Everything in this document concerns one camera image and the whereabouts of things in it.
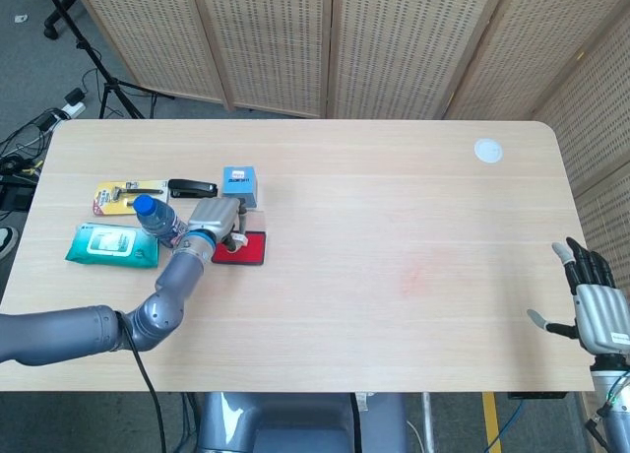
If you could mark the grey robot torso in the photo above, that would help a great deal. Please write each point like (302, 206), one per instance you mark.
(295, 423)

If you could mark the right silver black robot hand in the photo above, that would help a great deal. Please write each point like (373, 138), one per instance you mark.
(598, 307)

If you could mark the black tripod stand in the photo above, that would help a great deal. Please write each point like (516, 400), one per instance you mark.
(106, 74)

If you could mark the white power strip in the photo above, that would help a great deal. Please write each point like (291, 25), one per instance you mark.
(73, 110)

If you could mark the red ink pad clear lid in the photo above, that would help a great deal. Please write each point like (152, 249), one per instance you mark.
(253, 250)

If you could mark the yellow razor blister pack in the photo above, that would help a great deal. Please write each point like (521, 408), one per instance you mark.
(115, 202)

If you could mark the black office chair base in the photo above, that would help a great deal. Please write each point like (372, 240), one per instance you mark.
(55, 22)

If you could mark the white round table grommet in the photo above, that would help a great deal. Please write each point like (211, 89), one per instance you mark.
(488, 150)

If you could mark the black stapler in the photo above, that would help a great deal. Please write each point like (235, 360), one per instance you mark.
(192, 187)

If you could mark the water bottle with blue cap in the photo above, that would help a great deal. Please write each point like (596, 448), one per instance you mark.
(147, 211)

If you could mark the small blue cardboard box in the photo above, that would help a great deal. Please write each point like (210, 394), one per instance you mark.
(239, 182)

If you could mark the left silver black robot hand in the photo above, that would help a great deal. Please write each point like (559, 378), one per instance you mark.
(214, 215)

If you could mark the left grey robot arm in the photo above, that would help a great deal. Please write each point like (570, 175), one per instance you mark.
(74, 331)

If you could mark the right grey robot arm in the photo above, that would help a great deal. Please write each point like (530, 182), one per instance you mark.
(614, 423)

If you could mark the white and red stamp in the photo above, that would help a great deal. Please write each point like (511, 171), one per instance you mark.
(239, 238)

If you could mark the green wet wipes pack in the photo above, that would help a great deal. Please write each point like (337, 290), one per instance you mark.
(108, 246)

